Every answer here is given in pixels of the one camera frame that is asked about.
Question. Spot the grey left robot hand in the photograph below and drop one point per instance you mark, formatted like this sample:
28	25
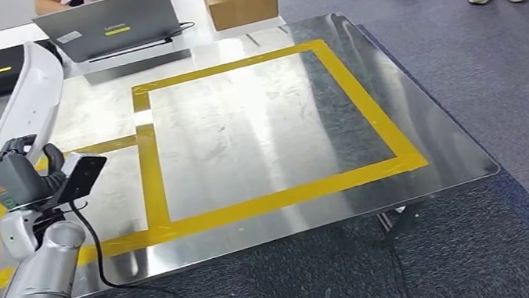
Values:
12	180

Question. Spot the white curved plastic part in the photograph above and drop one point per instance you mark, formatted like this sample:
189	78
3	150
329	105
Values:
27	104

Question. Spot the yellow tape on workbench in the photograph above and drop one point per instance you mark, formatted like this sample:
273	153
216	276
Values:
272	201

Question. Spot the grey laptop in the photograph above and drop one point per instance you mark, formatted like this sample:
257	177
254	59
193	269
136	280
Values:
110	29

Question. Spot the white table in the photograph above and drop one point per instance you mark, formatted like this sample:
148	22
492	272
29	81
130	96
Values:
193	6

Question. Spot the brown cardboard box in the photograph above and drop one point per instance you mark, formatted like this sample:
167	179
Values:
243	9

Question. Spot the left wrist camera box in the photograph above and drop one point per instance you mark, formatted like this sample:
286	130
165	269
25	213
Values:
85	174

